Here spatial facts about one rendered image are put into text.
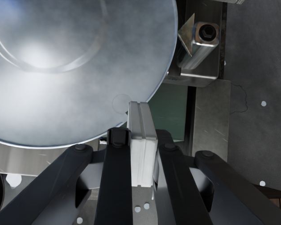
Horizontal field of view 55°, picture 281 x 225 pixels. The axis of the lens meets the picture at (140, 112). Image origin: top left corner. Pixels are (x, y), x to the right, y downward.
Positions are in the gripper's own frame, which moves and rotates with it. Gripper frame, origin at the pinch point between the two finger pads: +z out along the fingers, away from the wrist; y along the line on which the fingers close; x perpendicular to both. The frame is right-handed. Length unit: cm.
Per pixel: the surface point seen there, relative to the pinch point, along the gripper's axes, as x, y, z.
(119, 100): -1.0, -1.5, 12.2
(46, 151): -6.4, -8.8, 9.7
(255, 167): -44, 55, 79
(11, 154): -6.9, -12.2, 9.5
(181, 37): 6.1, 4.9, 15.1
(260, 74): -9, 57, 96
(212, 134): -8.9, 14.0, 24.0
